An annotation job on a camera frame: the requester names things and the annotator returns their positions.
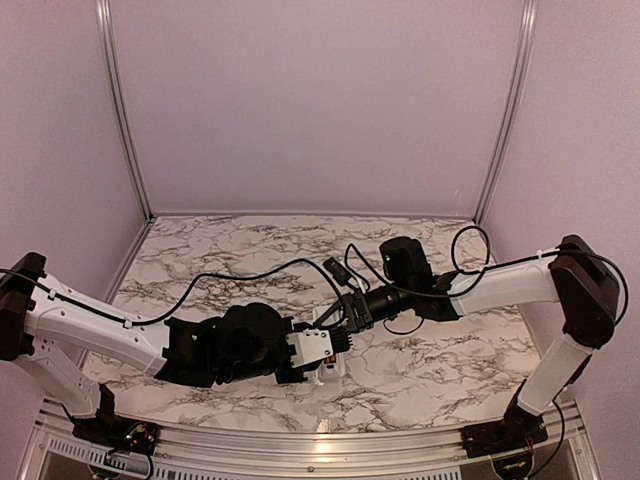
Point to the left aluminium frame post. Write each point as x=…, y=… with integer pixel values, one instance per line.
x=108, y=43

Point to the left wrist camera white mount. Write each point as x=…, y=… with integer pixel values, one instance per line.
x=313, y=345

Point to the front aluminium rail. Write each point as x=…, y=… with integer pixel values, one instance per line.
x=190, y=452

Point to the aluminium frame post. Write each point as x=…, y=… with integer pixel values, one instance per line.
x=108, y=43
x=516, y=87

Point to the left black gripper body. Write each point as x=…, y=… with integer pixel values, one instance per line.
x=243, y=371

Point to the right aluminium frame post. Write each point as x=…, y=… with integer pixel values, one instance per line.
x=516, y=87

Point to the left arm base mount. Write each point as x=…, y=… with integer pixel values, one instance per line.
x=117, y=432

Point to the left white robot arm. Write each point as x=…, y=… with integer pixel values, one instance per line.
x=38, y=312

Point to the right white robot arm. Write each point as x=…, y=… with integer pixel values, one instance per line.
x=591, y=290

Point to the white remote control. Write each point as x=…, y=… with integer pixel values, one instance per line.
x=329, y=373

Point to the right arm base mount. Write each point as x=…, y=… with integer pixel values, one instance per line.
x=517, y=429

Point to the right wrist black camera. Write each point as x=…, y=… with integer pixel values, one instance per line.
x=344, y=276

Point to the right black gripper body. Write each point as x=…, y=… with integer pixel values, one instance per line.
x=377, y=311

